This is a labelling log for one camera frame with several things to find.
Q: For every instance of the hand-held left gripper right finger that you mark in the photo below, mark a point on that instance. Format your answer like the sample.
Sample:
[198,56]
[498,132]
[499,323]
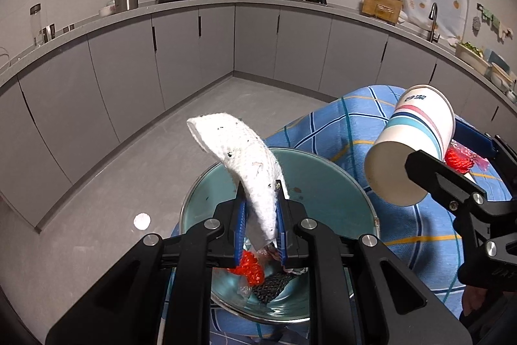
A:
[282,240]

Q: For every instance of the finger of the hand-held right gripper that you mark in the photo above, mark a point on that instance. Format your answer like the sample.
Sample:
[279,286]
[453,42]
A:
[444,179]
[472,137]

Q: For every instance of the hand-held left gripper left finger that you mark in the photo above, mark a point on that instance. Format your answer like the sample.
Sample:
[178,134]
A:
[241,232]

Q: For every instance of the black foam net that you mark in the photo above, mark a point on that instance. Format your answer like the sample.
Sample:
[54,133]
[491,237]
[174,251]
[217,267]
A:
[270,288]

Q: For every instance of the striped paper cup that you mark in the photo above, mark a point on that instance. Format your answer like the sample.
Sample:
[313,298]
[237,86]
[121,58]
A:
[408,135]

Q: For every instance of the light blue metal bucket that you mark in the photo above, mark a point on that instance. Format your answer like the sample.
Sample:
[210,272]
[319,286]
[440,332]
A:
[323,191]

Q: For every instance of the white foam net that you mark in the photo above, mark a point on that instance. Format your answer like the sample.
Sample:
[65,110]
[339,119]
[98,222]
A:
[246,155]

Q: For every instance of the person's right hand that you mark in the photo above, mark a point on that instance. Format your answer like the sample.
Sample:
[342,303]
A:
[474,302]

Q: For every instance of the blue plaid cloth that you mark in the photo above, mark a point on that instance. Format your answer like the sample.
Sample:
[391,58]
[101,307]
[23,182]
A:
[404,232]

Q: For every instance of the cream bowl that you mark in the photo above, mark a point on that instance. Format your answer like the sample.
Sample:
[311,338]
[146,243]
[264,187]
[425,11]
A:
[503,74]

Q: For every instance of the cream basin with vegetables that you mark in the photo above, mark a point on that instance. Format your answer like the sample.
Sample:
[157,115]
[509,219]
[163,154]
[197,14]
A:
[470,56]

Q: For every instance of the dark kitchen faucet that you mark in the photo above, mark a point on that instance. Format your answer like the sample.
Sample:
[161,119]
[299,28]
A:
[433,25]

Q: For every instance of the hanging kitchen cloths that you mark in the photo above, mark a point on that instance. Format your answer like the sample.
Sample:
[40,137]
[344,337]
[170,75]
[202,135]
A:
[490,19]

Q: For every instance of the wooden cutting board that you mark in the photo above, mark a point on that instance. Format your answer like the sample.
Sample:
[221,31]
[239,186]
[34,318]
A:
[379,3]

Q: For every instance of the grey kitchen counter cabinets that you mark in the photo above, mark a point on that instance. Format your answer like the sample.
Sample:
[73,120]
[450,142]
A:
[121,66]

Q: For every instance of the white bowl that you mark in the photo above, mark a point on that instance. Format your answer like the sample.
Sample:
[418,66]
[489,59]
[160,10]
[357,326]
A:
[107,10]

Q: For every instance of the glass jar with black lid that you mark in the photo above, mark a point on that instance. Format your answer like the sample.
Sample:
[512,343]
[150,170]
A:
[36,25]

